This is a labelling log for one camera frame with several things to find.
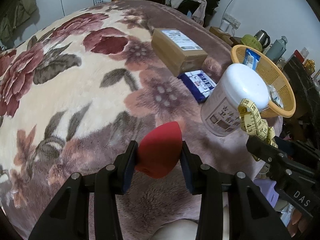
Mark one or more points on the white lidded canister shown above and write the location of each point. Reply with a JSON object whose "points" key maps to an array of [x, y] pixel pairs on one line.
{"points": [[220, 113]]}

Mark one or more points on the cardboard box with label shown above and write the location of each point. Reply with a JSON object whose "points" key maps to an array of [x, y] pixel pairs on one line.
{"points": [[177, 51]]}

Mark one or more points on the stacked cardboard boxes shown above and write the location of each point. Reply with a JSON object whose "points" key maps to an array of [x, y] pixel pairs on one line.
{"points": [[226, 37]]}

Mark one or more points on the gloved hand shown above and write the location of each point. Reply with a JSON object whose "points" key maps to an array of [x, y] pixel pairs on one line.
{"points": [[181, 229]]}

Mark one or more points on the dark blue tissue pack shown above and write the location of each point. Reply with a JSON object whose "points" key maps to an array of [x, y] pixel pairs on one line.
{"points": [[199, 84]]}

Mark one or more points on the yellow measuring tape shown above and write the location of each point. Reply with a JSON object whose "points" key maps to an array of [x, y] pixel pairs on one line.
{"points": [[255, 122]]}

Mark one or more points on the orange plastic basket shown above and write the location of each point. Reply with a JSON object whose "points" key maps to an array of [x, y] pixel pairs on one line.
{"points": [[271, 75]]}

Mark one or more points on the red makeup sponge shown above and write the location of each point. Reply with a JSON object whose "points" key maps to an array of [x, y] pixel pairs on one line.
{"points": [[159, 151]]}

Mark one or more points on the wall power strip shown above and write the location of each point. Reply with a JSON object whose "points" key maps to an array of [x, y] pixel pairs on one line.
{"points": [[231, 20]]}

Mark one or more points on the steel electric kettle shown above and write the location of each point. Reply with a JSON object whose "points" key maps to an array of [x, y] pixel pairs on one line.
{"points": [[263, 38]]}

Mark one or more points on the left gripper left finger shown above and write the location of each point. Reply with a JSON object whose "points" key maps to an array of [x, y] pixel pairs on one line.
{"points": [[67, 214]]}

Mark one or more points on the grey green thermos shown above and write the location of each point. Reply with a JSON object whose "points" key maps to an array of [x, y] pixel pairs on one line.
{"points": [[277, 49]]}

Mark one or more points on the blue wet wipes pack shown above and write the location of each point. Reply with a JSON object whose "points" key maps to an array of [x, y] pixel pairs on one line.
{"points": [[251, 59]]}

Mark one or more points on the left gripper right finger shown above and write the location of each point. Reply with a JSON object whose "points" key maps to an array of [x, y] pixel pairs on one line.
{"points": [[250, 214]]}

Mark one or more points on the floral plush blanket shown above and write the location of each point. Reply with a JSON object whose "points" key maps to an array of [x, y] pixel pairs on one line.
{"points": [[78, 91]]}

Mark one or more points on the olive green jacket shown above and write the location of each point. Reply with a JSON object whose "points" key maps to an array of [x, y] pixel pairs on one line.
{"points": [[17, 13]]}

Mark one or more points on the lavender plastic stool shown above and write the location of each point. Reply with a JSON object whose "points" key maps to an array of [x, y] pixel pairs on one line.
{"points": [[267, 189]]}

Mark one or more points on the clear white sachet packet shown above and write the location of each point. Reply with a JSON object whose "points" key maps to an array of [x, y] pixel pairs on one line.
{"points": [[274, 96]]}

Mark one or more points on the green mesh food cover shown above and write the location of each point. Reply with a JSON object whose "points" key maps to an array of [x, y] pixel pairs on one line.
{"points": [[252, 42]]}

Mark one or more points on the white cup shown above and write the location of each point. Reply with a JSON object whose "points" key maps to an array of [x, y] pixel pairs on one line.
{"points": [[224, 26]]}

